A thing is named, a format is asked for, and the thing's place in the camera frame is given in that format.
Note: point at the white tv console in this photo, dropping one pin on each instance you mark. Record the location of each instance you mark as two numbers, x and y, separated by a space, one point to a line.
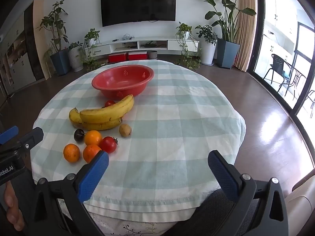
163 45

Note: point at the red tomato with stem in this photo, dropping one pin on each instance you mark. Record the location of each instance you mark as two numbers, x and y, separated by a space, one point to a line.
108 144

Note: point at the large leaf plant blue pot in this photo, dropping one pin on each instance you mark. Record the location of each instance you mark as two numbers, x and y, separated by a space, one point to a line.
227 48

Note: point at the wall mounted black television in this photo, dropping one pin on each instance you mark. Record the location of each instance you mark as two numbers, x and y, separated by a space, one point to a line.
114 12

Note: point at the orange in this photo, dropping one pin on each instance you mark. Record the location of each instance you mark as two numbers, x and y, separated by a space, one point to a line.
92 137
90 151
71 153

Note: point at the right red storage box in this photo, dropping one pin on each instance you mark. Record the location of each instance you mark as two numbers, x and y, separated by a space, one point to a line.
141 55

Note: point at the small grey pot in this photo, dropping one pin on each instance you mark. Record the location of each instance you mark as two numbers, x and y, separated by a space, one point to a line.
152 55

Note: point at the tall plant blue pot left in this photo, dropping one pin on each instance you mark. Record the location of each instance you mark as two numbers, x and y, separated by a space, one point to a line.
56 54

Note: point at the trailing pothos plant left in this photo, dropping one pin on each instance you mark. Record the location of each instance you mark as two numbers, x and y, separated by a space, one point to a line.
88 53

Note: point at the wooden display cabinet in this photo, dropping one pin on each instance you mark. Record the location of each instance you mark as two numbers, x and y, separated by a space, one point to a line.
22 51

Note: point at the red plastic colander bowl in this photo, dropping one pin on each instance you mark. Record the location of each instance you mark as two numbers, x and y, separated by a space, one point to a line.
118 82

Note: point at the person's left hand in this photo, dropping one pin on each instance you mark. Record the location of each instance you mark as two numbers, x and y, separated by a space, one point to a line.
13 214

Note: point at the left red storage box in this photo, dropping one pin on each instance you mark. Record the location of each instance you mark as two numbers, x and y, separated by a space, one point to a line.
119 57

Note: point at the trailing pothos plant right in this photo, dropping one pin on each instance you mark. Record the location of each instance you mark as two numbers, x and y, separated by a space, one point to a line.
189 47

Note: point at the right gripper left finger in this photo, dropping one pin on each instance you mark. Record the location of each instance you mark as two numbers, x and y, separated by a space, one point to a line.
90 175

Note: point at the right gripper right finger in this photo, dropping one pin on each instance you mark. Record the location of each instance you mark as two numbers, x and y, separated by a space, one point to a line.
225 174

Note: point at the red tomato behind bananas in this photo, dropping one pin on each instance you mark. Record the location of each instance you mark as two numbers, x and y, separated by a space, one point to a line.
109 103

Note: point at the dark purple plum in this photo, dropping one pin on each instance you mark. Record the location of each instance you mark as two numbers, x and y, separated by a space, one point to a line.
79 135

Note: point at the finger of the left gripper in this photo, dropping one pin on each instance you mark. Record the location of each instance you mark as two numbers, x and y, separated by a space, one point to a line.
30 140
8 134

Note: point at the red storage box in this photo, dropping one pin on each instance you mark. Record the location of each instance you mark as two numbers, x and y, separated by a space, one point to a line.
141 55
119 57

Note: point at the trailing pothos plant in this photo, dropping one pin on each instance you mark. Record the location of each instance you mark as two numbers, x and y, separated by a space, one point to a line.
88 53
189 47

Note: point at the beige sofa armrest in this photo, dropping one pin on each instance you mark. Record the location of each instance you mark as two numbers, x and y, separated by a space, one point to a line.
300 207

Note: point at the bushy plant white pot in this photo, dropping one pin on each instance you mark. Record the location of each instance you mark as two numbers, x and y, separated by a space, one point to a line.
208 44

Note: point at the plant in white ribbed pot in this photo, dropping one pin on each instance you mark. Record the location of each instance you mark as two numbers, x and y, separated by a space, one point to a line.
74 54

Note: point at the black balcony chair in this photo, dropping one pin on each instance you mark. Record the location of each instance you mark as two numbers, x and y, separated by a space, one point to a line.
290 75

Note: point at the brown kiwi fruit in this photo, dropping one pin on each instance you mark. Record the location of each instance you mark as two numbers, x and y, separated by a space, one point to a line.
125 130

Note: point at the beige curtain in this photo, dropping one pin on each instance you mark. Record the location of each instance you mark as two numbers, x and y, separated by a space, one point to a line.
246 34

